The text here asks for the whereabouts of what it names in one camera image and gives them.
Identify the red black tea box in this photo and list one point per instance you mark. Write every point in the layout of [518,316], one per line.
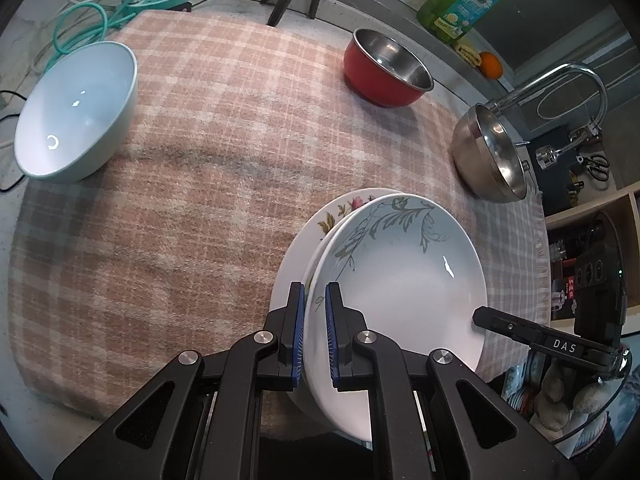
[563,302]

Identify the white plate green leaf pattern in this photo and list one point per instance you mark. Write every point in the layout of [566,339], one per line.
[409,267]

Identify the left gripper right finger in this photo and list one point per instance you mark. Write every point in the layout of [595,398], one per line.
[431,416]

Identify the red steel-lined bowl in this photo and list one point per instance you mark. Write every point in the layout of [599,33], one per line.
[383,71]

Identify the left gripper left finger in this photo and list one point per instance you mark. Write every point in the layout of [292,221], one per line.
[199,417]

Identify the plaid checkered cloth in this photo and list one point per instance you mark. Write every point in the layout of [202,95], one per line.
[241,133]

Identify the dark knife block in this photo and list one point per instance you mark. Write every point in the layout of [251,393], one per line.
[565,184]

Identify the black scissors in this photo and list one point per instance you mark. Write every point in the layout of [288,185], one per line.
[598,168]

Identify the green dish soap bottle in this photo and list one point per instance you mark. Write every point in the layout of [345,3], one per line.
[450,20]

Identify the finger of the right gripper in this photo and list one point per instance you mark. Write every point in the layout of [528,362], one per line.
[601,360]

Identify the large stainless steel bowl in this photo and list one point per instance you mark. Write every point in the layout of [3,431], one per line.
[486,158]

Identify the yellow sponge cloth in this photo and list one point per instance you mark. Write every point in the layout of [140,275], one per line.
[468,53]

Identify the orange fruit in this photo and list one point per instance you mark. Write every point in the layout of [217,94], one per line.
[490,66]

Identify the right gloved hand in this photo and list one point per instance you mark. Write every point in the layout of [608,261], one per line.
[565,401]

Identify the light blue ceramic bowl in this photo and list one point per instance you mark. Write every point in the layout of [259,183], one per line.
[78,114]

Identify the pink floral white plate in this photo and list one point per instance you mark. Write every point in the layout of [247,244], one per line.
[306,248]

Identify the flexible spray hose head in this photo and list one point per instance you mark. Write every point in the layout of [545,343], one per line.
[547,155]

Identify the chrome kitchen faucet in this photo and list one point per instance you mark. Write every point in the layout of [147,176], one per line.
[551,80]

